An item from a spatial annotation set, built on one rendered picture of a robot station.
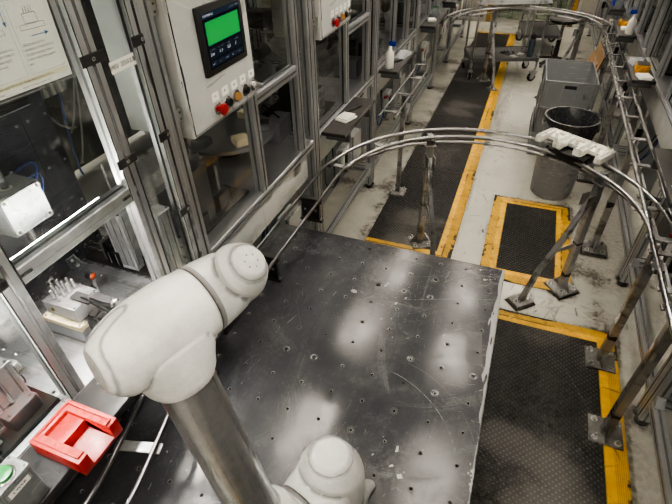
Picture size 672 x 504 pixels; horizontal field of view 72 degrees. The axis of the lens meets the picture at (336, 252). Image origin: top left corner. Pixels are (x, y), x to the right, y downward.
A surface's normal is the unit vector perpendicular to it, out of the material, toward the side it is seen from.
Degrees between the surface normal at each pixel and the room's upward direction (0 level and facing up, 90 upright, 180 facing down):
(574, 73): 89
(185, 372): 78
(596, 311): 0
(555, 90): 91
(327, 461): 7
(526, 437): 0
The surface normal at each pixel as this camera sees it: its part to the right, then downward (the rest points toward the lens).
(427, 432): -0.02, -0.77
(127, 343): 0.23, -0.24
